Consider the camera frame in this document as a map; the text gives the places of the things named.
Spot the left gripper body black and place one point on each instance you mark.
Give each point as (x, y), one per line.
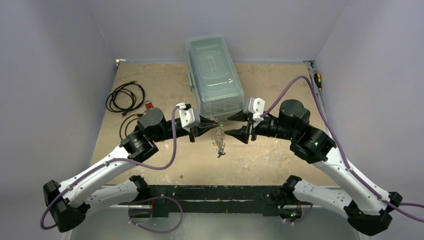
(194, 130)

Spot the metal key organizer plate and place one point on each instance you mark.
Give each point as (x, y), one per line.
(218, 140)

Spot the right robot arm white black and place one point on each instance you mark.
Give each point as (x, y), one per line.
(367, 210)

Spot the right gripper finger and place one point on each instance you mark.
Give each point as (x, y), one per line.
(238, 117)
(240, 134)

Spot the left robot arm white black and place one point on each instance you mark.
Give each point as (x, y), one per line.
(69, 202)

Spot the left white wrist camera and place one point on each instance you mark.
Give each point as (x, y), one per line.
(189, 116)

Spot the yellow black screwdriver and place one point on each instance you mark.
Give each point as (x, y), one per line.
(318, 81)

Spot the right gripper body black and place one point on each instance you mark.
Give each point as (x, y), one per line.
(249, 128)

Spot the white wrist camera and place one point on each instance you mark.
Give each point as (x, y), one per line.
(189, 116)
(254, 108)

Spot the clear plastic storage box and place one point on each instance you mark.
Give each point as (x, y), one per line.
(213, 78)

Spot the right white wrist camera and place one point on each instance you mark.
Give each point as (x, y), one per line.
(254, 108)

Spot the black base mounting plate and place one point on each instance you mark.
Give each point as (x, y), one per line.
(267, 200)

